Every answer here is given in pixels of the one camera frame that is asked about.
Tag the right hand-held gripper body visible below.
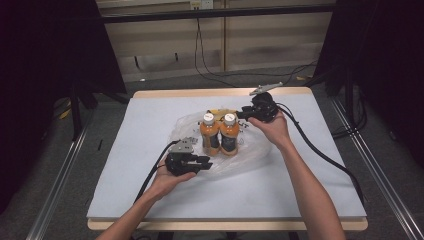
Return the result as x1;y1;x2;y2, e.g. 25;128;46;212
248;81;284;124

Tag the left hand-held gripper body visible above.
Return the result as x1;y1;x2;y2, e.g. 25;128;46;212
164;137;202;177

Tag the yellow packet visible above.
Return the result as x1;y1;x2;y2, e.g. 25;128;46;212
208;108;239;123

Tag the clear plastic bag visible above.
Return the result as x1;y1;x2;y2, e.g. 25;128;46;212
169;110;274;178

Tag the person's right hand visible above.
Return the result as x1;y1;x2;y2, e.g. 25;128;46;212
248;110;295;150

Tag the person's left hand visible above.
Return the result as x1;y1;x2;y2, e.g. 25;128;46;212
146;162;198;202

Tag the orange juice bottle white cap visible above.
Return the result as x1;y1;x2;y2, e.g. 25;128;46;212
219;113;241;157
199;112;221;157

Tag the wooden table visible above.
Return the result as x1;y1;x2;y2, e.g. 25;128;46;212
87;87;369;232

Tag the light grey table mat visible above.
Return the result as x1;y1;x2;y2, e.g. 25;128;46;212
86;93;368;220

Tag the black stand leg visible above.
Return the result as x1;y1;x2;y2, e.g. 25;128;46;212
69;87;83;142
344;78;356;122

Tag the black horizontal bar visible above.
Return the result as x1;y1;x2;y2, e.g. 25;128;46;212
100;3;337;24

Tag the black curtain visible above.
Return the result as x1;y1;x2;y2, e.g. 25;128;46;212
0;0;128;215
306;0;424;168

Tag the black hanging cable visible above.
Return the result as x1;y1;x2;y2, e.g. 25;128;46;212
194;17;231;88
197;17;319;88

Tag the bundle of black floor cables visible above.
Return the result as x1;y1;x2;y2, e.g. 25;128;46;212
333;88;368;140

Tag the white wall outlet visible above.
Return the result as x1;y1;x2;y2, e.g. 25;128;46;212
189;0;214;10

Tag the aluminium floor rail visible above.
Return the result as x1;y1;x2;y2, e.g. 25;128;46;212
329;97;424;240
25;121;95;240

